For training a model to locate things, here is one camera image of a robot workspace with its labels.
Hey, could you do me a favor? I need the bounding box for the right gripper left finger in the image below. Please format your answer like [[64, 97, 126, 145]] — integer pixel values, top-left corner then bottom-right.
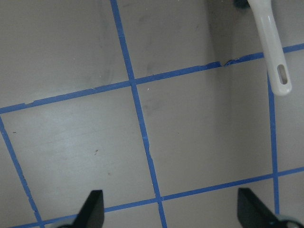
[[71, 190, 105, 228]]

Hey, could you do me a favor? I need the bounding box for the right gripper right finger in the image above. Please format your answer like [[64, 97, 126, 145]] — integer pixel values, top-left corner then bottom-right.
[[237, 188, 281, 228]]

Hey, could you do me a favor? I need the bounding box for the beige hand brush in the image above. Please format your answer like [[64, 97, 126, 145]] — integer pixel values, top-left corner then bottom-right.
[[233, 0, 292, 96]]

